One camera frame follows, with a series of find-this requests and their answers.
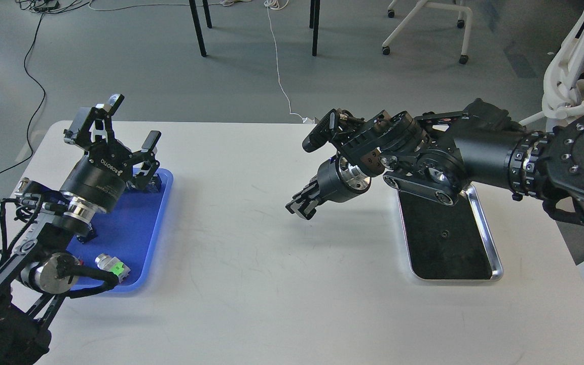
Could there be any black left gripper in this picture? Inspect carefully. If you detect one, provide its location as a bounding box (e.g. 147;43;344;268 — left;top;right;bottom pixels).
60;93;162;213

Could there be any black floor cable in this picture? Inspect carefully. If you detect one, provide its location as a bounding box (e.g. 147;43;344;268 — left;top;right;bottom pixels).
0;0;95;254

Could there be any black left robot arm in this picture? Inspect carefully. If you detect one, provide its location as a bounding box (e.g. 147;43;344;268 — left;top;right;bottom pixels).
0;93;161;364

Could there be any white chair base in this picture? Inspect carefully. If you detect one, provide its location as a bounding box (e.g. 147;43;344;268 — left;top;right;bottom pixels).
380;1;475;65

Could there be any white office chair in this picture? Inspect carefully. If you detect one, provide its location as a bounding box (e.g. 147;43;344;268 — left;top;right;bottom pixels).
520;10;584;131

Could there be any green and white connector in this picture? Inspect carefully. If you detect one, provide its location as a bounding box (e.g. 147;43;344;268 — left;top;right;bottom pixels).
95;253;131;282

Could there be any blue plastic tray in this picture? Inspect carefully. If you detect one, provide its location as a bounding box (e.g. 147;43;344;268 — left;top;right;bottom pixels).
67;168;173;295

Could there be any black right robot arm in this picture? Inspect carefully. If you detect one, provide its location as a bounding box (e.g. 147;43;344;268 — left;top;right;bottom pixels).
286;98;584;226

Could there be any silver metal tray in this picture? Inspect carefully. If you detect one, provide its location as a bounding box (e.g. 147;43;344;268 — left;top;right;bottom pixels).
398;185;504;282

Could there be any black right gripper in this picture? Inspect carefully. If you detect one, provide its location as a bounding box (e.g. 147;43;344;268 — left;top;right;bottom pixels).
285;155;371;221

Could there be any black table leg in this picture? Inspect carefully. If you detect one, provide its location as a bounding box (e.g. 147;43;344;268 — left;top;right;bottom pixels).
188;0;213;58
309;0;321;56

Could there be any white floor cable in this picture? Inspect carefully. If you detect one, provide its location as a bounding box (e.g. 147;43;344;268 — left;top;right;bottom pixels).
88;0;318;124

